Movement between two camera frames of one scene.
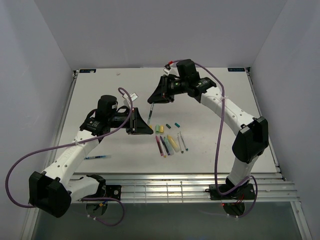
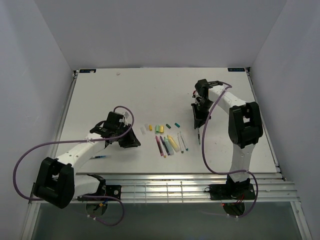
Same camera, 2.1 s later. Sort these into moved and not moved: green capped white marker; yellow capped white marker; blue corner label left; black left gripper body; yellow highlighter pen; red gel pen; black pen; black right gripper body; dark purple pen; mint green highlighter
Moved: black left gripper body; black pen; black right gripper body
Not moved: red gel pen; yellow capped white marker; yellow highlighter pen; blue corner label left; green capped white marker; dark purple pen; mint green highlighter
